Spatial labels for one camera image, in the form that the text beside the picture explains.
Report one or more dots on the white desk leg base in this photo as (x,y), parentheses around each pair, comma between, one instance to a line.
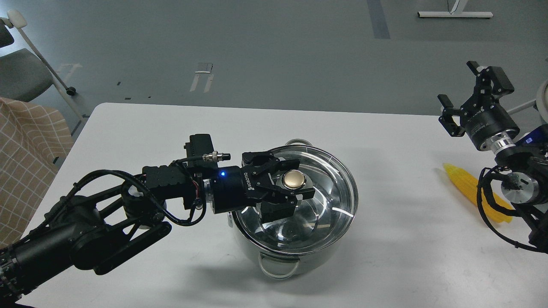
(457,11)

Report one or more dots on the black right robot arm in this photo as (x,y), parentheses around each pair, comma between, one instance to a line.
(517,185)

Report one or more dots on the beige checkered cloth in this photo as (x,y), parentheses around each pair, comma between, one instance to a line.
(31,137)

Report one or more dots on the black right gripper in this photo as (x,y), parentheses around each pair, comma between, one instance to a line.
(482,117)

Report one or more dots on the stainless steel cooking pot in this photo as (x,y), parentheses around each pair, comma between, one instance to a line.
(274,266)

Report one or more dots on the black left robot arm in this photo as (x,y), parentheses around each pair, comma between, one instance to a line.
(109,216)

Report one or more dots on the yellow toy corn cob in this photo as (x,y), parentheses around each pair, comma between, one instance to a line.
(466,183)

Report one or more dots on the white chair at right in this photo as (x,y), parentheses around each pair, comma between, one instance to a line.
(540,103)

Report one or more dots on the glass pot lid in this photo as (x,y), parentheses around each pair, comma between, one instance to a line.
(318,222)

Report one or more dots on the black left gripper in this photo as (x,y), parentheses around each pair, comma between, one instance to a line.
(234,188)

